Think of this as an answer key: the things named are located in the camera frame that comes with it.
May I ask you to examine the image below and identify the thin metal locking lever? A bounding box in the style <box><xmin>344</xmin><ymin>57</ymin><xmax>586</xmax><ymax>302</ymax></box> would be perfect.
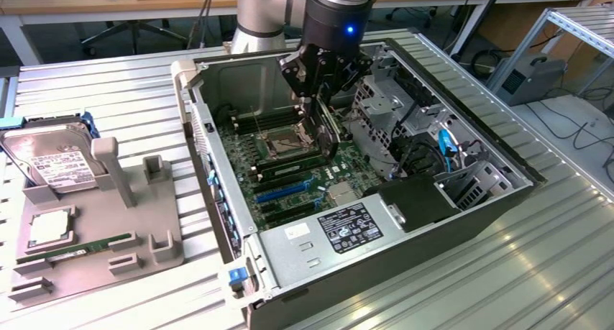
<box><xmin>251</xmin><ymin>104</ymin><xmax>264</xmax><ymax>141</ymax></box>

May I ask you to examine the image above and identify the grey power supply unit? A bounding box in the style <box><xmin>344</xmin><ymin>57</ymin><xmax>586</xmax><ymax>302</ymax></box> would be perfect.
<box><xmin>247</xmin><ymin>194</ymin><xmax>408</xmax><ymax>291</ymax></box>

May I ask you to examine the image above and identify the blue expansion slot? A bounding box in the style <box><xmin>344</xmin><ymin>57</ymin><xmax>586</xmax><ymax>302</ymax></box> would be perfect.
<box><xmin>256</xmin><ymin>186</ymin><xmax>311</xmax><ymax>204</ymax></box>

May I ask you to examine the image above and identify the silver CPU chip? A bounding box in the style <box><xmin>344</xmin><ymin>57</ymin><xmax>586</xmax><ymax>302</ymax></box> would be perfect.
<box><xmin>28</xmin><ymin>211</ymin><xmax>73</xmax><ymax>247</ymax></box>

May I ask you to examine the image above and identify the grey parts rack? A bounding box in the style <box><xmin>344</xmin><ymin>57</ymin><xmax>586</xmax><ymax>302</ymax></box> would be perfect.
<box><xmin>6</xmin><ymin>136</ymin><xmax>187</xmax><ymax>311</ymax></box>

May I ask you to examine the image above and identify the open black PC case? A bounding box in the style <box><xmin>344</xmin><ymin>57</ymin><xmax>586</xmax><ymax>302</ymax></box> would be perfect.
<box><xmin>170</xmin><ymin>37</ymin><xmax>547</xmax><ymax>330</ymax></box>

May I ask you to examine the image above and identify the installed RAM stick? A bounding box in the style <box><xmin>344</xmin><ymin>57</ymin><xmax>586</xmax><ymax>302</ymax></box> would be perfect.
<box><xmin>257</xmin><ymin>159</ymin><xmax>325</xmax><ymax>180</ymax></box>

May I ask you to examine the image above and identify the black RAM slot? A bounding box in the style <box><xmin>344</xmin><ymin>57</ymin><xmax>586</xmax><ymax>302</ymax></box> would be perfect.
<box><xmin>253</xmin><ymin>152</ymin><xmax>321</xmax><ymax>172</ymax></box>
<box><xmin>235</xmin><ymin>116</ymin><xmax>301</xmax><ymax>134</ymax></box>
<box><xmin>251</xmin><ymin>148</ymin><xmax>320</xmax><ymax>168</ymax></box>
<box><xmin>232</xmin><ymin>109</ymin><xmax>299</xmax><ymax>125</ymax></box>
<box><xmin>231</xmin><ymin>106</ymin><xmax>299</xmax><ymax>122</ymax></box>
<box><xmin>233</xmin><ymin>113</ymin><xmax>301</xmax><ymax>129</ymax></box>

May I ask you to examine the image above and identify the aluminium frame table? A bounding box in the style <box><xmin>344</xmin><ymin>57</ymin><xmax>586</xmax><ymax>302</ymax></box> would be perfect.
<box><xmin>498</xmin><ymin>4</ymin><xmax>614</xmax><ymax>97</ymax></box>

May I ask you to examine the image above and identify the green RAM stick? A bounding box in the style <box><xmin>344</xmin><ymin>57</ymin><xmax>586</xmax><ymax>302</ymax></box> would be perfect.
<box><xmin>14</xmin><ymin>232</ymin><xmax>133</xmax><ymax>265</ymax></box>

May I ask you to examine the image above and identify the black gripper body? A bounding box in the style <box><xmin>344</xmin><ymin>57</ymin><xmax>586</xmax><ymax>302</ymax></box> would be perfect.
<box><xmin>299</xmin><ymin>0</ymin><xmax>376</xmax><ymax>87</ymax></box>

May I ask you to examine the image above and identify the blue wire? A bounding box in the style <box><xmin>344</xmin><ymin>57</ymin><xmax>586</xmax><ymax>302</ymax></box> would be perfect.
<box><xmin>436</xmin><ymin>127</ymin><xmax>457</xmax><ymax>173</ymax></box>

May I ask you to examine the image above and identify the black plastic shroud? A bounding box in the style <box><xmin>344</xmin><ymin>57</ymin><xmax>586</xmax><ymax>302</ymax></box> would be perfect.
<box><xmin>361</xmin><ymin>173</ymin><xmax>461</xmax><ymax>234</ymax></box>

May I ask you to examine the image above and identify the wooden desk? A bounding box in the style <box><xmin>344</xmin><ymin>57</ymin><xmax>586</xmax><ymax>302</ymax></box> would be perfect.
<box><xmin>0</xmin><ymin>0</ymin><xmax>606</xmax><ymax>67</ymax></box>

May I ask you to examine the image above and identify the blue disk caddy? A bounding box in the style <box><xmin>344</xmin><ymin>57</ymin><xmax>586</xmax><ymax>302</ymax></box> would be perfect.
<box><xmin>0</xmin><ymin>109</ymin><xmax>100</xmax><ymax>158</ymax></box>

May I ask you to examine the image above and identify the metal disk bay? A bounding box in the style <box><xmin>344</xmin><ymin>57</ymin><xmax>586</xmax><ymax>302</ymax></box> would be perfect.
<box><xmin>433</xmin><ymin>157</ymin><xmax>522</xmax><ymax>211</ymax></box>
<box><xmin>353</xmin><ymin>74</ymin><xmax>449</xmax><ymax>139</ymax></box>

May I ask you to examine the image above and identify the silver chipset heat sink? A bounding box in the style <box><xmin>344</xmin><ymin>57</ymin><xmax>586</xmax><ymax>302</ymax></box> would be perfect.
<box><xmin>327</xmin><ymin>183</ymin><xmax>356</xmax><ymax>206</ymax></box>

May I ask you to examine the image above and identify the CPU socket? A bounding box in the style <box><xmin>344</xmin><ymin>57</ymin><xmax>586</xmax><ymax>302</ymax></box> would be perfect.
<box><xmin>260</xmin><ymin>127</ymin><xmax>308</xmax><ymax>159</ymax></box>

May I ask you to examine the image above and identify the silver hard disk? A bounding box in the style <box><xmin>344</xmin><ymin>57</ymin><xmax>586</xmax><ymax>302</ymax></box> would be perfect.
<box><xmin>0</xmin><ymin>123</ymin><xmax>106</xmax><ymax>194</ymax></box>

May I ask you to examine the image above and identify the black office chair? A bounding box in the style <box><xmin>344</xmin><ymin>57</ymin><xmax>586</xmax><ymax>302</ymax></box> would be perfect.
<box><xmin>78</xmin><ymin>19</ymin><xmax>189</xmax><ymax>56</ymax></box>
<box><xmin>363</xmin><ymin>5</ymin><xmax>437</xmax><ymax>22</ymax></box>

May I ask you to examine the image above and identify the green motherboard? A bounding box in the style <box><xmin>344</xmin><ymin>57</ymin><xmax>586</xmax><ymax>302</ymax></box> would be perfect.
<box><xmin>217</xmin><ymin>105</ymin><xmax>384</xmax><ymax>230</ymax></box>

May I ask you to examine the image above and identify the black wire bundle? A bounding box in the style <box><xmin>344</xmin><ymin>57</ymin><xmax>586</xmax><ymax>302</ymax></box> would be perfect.
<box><xmin>387</xmin><ymin>123</ymin><xmax>447</xmax><ymax>178</ymax></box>

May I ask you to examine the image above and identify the thin arm cable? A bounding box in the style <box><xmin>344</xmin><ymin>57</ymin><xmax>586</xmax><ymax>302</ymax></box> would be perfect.
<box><xmin>189</xmin><ymin>0</ymin><xmax>216</xmax><ymax>51</ymax></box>

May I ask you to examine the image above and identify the graphics card with metal bracket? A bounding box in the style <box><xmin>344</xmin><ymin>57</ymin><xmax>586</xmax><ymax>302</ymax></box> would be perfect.
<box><xmin>301</xmin><ymin>96</ymin><xmax>344</xmax><ymax>169</ymax></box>

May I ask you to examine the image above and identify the grey box device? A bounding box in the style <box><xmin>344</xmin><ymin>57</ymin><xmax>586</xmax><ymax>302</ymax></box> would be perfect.
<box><xmin>485</xmin><ymin>55</ymin><xmax>570</xmax><ymax>106</ymax></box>

